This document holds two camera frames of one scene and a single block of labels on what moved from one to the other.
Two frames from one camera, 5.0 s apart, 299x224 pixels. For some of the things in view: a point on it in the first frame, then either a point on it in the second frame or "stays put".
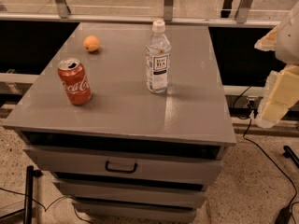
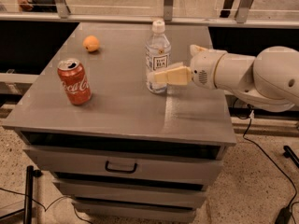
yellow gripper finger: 280,93 -> 178,76
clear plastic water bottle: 158,57 stays put
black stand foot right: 289,153 stays put
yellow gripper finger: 267,43 -> 194,49
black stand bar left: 28,211 stays put
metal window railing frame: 248,5 stays put
